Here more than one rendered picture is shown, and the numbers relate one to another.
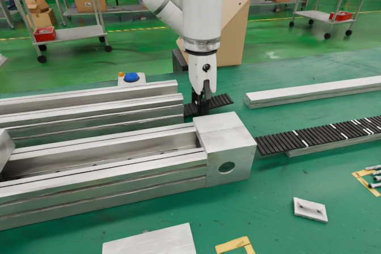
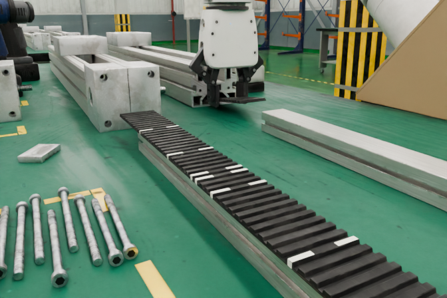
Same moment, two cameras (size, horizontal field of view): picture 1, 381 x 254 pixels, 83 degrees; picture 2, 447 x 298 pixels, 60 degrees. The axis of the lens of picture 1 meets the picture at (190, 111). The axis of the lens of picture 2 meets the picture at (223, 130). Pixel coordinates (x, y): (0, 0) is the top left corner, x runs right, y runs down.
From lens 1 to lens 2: 0.80 m
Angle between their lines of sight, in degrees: 70
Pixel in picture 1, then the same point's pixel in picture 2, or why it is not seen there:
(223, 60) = (412, 98)
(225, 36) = (420, 45)
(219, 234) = (34, 126)
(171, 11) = (377, 2)
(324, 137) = (164, 140)
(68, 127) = not seen: hidden behind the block
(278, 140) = (148, 119)
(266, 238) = (18, 139)
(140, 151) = not seen: hidden behind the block
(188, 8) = not seen: outside the picture
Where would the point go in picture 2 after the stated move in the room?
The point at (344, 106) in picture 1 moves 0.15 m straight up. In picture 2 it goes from (386, 215) to (406, 36)
